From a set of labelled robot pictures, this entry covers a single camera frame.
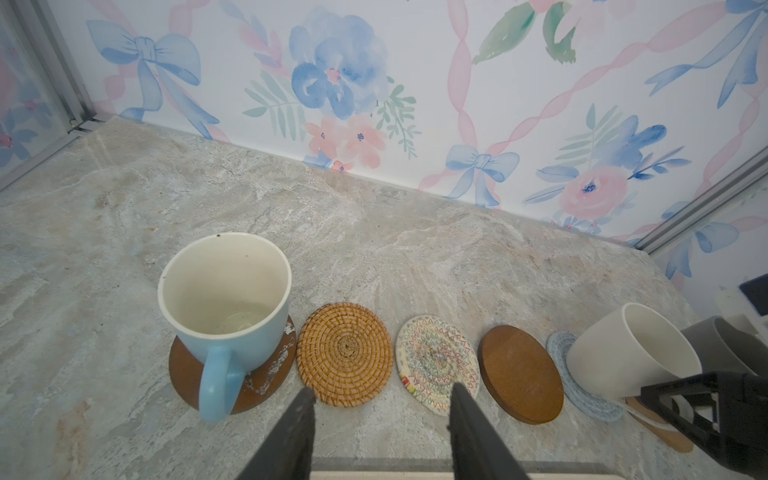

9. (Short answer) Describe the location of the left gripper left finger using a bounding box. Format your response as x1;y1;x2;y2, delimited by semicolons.
236;387;316;480

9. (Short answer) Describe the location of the woven rattan coaster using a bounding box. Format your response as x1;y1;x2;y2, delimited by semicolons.
296;302;394;408

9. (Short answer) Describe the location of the cream white mug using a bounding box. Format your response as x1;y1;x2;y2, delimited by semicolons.
566;303;703;401

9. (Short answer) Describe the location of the brown wooden round coaster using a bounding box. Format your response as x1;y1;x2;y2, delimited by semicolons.
478;325;564;425

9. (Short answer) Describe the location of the blue woven coaster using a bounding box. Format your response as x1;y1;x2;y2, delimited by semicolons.
545;331;624;423

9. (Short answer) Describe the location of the right corner aluminium post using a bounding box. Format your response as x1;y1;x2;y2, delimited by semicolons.
634;147;767;254

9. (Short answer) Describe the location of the cork paw coaster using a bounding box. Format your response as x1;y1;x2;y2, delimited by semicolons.
625;397;694;453

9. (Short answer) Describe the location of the multicolour woven coaster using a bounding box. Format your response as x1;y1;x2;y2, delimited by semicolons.
395;315;481;416

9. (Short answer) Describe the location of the left corner aluminium post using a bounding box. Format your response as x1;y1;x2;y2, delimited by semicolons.
6;0;104;132

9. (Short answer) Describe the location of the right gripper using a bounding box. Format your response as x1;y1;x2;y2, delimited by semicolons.
640;372;767;477

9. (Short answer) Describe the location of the corner aluminium post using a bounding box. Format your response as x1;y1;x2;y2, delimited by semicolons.
6;0;104;132
634;147;767;254

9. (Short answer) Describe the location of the blue mug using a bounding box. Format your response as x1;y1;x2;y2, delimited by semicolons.
157;232;292;423

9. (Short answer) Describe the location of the dark brown round coaster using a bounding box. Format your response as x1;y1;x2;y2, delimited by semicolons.
168;317;297;415

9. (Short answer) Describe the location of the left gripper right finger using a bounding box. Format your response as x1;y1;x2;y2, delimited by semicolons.
448;382;529;480

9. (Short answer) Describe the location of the grey mug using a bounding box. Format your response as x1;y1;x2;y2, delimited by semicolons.
681;316;767;377

